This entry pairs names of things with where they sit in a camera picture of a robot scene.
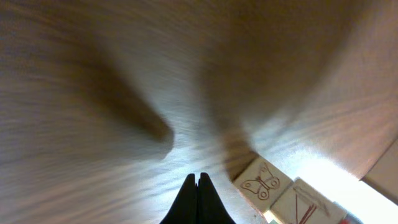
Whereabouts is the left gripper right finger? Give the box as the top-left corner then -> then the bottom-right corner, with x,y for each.
196,172 -> 236,224

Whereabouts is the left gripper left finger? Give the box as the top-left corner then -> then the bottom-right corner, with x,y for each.
160,174 -> 197,224

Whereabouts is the wooden block red side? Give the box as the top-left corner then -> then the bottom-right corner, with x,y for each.
233,156 -> 293,215

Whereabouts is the wooden block beside N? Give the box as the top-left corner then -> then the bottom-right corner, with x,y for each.
361,139 -> 397,205

